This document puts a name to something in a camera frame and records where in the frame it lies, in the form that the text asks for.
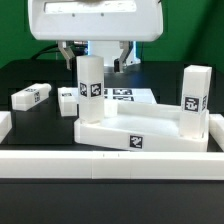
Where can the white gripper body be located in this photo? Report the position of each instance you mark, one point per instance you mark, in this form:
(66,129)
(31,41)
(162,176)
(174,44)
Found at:
(96,20)

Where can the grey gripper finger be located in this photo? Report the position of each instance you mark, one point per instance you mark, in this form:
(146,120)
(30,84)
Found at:
(65,49)
(120,63)

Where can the white left fence block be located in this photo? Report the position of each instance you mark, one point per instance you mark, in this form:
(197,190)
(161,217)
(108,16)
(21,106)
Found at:
(5,124)

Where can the white fence block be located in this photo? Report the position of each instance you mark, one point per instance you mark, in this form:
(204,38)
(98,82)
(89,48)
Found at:
(216,129)
(5,124)

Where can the white right fence block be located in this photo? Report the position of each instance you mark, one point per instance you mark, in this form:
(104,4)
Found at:
(216,129)

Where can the white front fence bar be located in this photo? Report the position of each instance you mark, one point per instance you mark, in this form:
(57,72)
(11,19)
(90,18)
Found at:
(111,165)

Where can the white sheet with tags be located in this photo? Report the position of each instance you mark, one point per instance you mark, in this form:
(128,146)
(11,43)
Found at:
(130,94)

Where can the white desk top tray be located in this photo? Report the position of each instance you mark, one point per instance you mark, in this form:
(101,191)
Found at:
(142,127)

